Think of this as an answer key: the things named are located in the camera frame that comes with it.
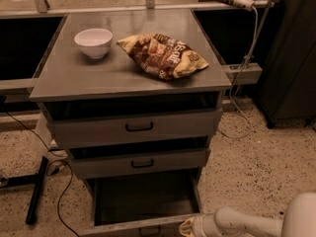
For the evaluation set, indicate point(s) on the foam gripper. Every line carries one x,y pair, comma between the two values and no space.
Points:
199,226

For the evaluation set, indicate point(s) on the grey bottom drawer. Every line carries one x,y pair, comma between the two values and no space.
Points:
144,205

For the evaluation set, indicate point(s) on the grey drawer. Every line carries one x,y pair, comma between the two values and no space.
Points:
139,158
144,205
88,123

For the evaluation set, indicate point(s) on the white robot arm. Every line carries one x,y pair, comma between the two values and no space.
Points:
299,221

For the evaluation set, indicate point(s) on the grey middle drawer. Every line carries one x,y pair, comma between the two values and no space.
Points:
139,158

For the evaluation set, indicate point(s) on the grey drawer cabinet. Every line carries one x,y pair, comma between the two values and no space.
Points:
70,75

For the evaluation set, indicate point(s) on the grey top drawer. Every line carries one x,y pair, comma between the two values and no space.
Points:
88,123

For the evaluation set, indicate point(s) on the black metal floor bar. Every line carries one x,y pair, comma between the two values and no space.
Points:
33,207

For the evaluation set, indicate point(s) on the dark cabinet on right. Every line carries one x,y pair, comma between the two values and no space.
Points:
287,87

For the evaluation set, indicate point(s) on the brown yellow chip bag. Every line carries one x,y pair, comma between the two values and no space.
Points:
162,56

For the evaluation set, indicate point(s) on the white ceramic bowl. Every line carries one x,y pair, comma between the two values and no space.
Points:
95,43

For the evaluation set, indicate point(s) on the grey metal frame rail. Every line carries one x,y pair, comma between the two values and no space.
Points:
247,76

